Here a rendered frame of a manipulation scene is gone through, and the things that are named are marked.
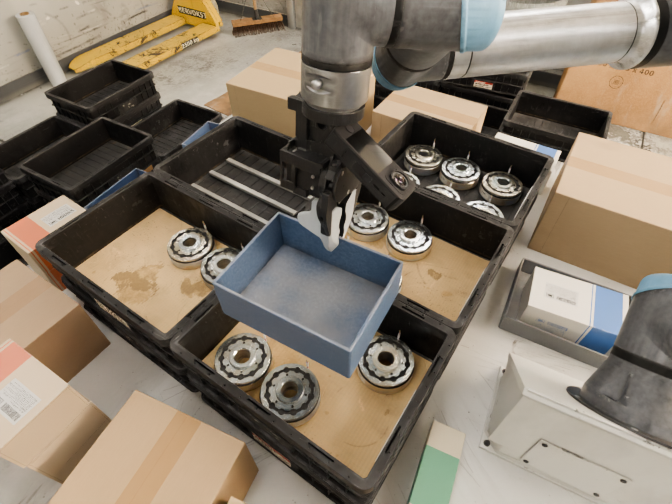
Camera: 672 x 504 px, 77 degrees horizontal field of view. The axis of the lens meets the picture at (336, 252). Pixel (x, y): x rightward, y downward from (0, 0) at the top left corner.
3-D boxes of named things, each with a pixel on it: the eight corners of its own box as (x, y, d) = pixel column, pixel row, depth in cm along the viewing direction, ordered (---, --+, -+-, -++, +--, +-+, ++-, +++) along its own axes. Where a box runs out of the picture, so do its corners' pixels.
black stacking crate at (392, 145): (538, 194, 114) (554, 159, 105) (499, 264, 98) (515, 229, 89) (407, 146, 129) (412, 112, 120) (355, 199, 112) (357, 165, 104)
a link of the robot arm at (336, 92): (384, 60, 46) (347, 80, 40) (378, 101, 49) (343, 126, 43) (325, 45, 48) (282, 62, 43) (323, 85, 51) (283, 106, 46)
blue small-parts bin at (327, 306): (398, 292, 61) (404, 261, 55) (349, 379, 52) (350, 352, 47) (283, 242, 67) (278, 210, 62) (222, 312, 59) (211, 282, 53)
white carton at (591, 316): (609, 317, 101) (628, 295, 94) (607, 359, 93) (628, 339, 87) (522, 289, 106) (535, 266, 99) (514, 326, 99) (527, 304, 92)
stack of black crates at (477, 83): (513, 130, 253) (541, 52, 219) (498, 160, 234) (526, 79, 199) (445, 112, 267) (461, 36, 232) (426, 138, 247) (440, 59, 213)
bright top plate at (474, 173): (484, 166, 115) (485, 164, 114) (472, 187, 109) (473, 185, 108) (449, 154, 118) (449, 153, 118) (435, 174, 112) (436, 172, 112)
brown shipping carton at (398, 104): (475, 148, 147) (488, 106, 135) (452, 183, 134) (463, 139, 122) (397, 123, 157) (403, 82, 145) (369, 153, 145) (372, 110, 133)
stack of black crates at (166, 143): (193, 154, 237) (176, 98, 212) (235, 170, 227) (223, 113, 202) (139, 195, 214) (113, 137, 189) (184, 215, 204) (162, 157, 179)
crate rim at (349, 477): (456, 339, 74) (459, 332, 72) (367, 500, 58) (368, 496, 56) (279, 244, 89) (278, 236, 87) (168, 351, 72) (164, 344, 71)
